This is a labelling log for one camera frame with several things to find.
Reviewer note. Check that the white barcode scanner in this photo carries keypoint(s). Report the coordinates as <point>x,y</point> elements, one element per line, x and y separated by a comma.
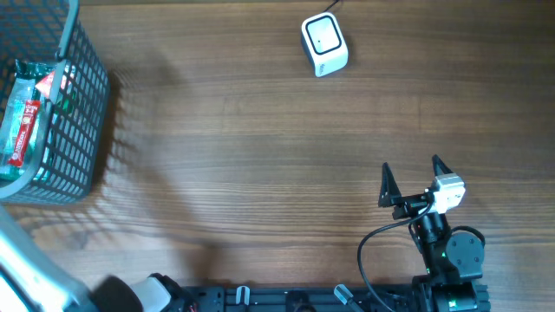
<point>324,44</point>

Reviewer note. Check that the red white tissue pack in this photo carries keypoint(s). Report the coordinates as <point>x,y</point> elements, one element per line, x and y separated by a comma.
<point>44,86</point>

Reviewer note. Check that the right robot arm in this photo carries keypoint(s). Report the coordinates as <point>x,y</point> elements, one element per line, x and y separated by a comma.
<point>453,256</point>

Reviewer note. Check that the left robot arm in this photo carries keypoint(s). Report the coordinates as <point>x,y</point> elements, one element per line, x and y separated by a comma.
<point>41,285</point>

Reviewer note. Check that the red Nescafe coffee stick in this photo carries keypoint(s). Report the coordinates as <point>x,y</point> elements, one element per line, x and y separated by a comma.
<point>28,121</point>

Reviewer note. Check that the green white plastic package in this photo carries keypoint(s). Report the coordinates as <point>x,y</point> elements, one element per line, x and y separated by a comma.
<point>27,75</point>

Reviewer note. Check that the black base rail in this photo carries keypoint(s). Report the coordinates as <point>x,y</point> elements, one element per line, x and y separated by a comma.
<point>397,297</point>

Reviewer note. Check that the dark grey plastic basket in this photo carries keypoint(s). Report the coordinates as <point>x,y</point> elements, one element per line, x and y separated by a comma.
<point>68,138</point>

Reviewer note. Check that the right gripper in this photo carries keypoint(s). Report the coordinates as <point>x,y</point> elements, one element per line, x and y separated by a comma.
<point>390,195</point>

